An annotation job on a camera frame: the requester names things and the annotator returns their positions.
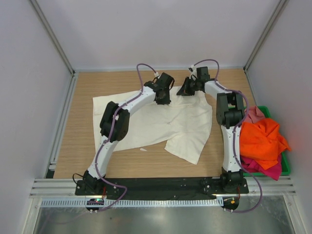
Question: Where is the cream white t shirt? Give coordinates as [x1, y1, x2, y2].
[92, 90, 213, 165]

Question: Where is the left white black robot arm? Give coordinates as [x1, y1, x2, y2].
[75, 73, 175, 195]

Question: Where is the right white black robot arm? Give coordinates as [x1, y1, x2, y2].
[177, 66, 245, 193]

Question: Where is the pink t shirt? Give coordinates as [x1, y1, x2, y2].
[244, 106, 266, 123]

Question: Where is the orange t shirt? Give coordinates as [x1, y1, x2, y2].
[240, 118, 292, 170]

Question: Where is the magenta t shirt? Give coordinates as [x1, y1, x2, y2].
[241, 155, 282, 181]

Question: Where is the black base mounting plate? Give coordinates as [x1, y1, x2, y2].
[75, 177, 249, 195]

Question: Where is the green plastic bin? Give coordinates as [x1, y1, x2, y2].
[239, 106, 291, 180]

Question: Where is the white slotted cable duct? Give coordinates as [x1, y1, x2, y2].
[40, 197, 223, 209]

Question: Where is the left aluminium corner post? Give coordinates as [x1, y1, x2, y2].
[28, 0, 75, 77]

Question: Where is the aluminium corner post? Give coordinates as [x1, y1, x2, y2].
[28, 0, 75, 77]
[243, 0, 289, 74]

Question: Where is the right aluminium corner post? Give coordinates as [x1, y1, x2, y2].
[243, 0, 289, 74]

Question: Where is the aluminium front frame rail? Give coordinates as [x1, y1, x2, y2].
[30, 175, 296, 198]

